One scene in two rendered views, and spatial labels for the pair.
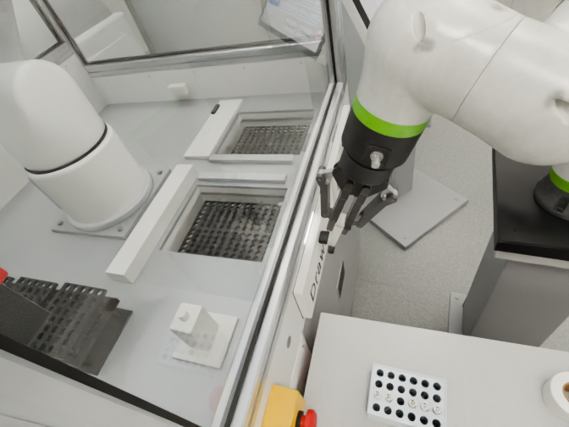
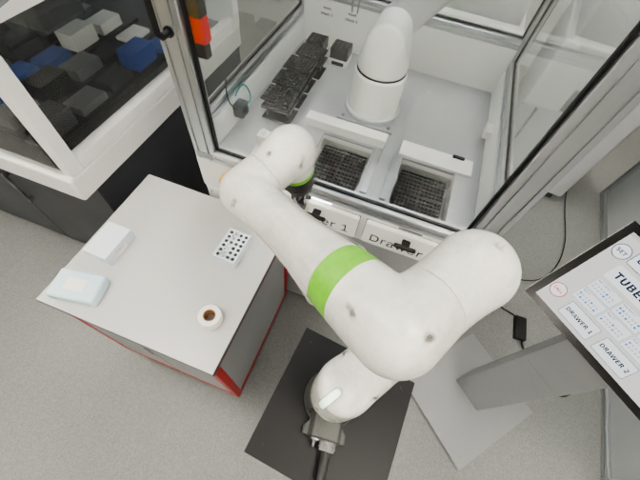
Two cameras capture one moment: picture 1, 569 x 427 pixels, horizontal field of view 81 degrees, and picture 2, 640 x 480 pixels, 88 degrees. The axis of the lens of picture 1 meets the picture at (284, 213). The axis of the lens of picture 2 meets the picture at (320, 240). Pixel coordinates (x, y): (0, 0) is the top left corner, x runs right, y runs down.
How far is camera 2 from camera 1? 0.84 m
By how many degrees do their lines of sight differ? 44
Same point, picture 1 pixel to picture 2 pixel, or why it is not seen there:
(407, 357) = (252, 257)
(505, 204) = (336, 349)
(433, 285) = not seen: hidden behind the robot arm
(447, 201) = (457, 444)
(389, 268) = not seen: hidden behind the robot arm
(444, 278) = not seen: hidden behind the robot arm
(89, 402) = (191, 75)
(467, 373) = (237, 282)
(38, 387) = (187, 60)
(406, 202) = (458, 397)
